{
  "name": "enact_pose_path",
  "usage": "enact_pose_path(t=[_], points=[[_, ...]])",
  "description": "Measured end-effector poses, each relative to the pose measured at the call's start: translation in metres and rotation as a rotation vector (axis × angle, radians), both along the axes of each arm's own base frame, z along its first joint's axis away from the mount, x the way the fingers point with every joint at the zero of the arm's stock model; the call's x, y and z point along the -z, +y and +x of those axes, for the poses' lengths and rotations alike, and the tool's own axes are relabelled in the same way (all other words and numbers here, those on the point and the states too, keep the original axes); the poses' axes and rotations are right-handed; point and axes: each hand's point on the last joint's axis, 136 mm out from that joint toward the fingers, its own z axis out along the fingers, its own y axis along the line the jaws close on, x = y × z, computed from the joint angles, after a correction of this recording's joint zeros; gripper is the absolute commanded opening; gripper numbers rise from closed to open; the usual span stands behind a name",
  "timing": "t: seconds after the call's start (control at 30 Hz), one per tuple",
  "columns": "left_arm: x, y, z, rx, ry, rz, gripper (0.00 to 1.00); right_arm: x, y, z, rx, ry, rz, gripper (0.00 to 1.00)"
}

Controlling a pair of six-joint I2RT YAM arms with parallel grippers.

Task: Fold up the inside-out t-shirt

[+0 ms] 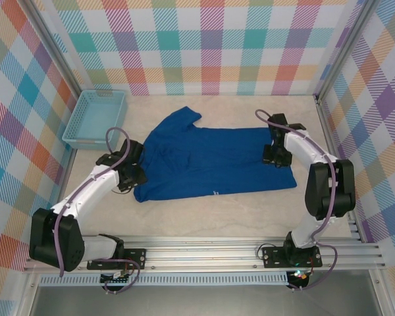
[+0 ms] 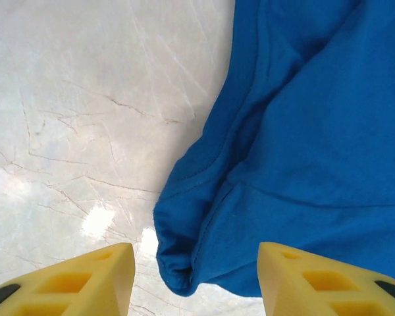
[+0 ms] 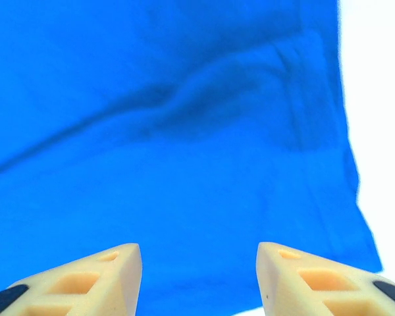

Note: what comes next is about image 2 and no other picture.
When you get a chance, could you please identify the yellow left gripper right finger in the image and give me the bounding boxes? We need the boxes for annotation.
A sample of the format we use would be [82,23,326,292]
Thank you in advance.
[257,242,395,316]

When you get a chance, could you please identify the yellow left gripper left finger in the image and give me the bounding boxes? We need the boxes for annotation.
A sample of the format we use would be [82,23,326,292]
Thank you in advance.
[0,242,136,316]

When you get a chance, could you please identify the blue t-shirt with panda print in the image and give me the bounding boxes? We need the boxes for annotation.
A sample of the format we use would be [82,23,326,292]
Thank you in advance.
[153,0,395,299]

